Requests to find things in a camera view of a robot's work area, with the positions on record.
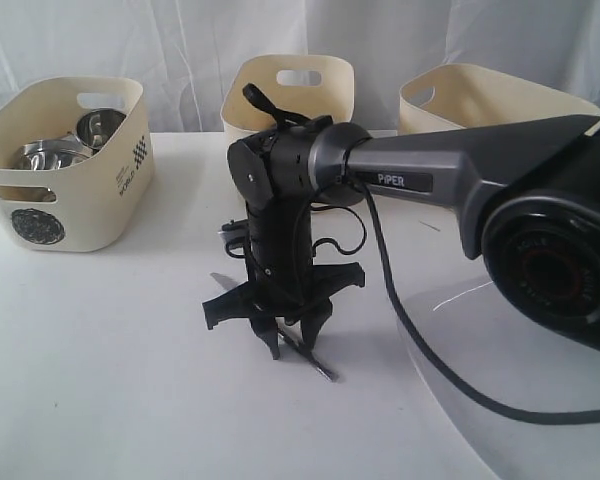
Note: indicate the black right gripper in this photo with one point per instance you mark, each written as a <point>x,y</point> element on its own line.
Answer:
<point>282,278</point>

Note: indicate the silver metal knife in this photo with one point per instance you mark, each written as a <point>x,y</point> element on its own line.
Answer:
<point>286,335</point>

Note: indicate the white rectangular plate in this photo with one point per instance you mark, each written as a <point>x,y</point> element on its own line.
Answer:
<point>503,355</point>

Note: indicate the stainless steel cup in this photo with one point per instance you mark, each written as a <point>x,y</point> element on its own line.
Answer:
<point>96,127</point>

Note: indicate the stainless steel bowl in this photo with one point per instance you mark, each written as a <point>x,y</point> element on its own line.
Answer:
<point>50,154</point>

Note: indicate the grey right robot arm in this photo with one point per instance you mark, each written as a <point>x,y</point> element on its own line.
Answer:
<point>526,197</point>

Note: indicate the cream bin with circle sticker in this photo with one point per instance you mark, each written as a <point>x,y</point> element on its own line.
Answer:
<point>86,206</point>

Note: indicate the cream bin with triangle sticker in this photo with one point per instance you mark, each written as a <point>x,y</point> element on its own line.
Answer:
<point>311,85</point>

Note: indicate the cream bin with square sticker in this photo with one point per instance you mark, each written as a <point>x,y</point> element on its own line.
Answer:
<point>455,96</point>

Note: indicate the white curtain backdrop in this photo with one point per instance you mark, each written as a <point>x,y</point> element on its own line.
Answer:
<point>186,53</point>

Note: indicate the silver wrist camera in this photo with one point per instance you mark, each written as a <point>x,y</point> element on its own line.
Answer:
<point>233,235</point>

